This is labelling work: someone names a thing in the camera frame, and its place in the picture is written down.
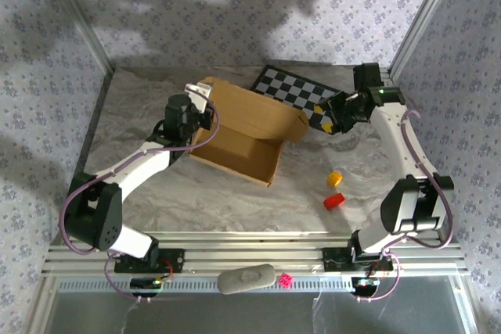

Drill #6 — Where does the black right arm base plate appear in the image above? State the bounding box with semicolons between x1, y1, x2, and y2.
323;246;395;272

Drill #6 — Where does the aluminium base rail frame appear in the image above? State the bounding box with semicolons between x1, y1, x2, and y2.
41;231;469;277

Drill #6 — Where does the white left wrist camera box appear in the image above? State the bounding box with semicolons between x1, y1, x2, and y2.
184;81;213;114

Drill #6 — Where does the aluminium corner post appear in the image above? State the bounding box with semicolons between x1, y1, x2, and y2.
386;0;467;77
38;0;117;74

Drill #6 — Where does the grey slotted cable duct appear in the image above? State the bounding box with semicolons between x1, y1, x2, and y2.
54;275;465;295

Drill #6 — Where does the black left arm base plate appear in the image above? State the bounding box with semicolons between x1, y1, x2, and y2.
114;248;185;273

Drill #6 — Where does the brown cardboard box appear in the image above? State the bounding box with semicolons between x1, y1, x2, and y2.
189;75;310;189

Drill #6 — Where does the aluminium side rail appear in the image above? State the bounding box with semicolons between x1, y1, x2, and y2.
76;70;116;173
376;68;463;245

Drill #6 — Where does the grey oval stone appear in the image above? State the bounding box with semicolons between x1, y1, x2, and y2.
217;263;276;296

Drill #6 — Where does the red power wire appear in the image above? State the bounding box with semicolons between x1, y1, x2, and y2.
369;260;387;279
158;258;176;281

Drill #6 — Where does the black controller board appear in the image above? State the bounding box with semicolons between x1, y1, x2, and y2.
351;277;380;296
130;277;164;298

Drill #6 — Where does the red toy block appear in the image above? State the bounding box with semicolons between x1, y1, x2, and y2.
323;192;347;210

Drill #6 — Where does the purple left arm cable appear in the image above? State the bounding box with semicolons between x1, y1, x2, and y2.
58;97;220;304

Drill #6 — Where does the black left controller board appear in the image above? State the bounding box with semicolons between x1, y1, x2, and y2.
130;277;164;298

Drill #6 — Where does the black right controller board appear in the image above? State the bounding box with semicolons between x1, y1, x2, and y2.
351;277;380;296

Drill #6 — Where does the black white checkerboard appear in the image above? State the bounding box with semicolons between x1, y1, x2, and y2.
250;63;345;136

